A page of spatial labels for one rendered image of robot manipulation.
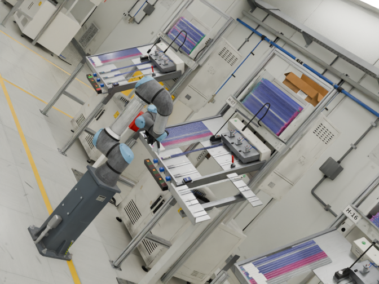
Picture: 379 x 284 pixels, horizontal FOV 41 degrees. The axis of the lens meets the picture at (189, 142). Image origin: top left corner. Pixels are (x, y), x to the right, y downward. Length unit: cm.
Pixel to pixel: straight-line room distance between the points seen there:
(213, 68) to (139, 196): 152
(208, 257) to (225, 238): 21
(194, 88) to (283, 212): 154
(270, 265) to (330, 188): 226
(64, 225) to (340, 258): 161
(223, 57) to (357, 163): 162
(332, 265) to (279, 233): 220
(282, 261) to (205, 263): 123
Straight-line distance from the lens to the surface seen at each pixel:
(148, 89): 292
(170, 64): 474
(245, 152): 365
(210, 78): 492
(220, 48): 483
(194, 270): 408
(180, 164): 358
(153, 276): 340
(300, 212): 514
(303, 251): 305
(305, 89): 418
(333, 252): 311
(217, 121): 409
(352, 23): 596
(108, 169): 300
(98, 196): 303
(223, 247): 406
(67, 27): 777
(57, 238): 314
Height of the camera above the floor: 150
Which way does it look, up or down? 9 degrees down
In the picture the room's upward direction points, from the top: 41 degrees clockwise
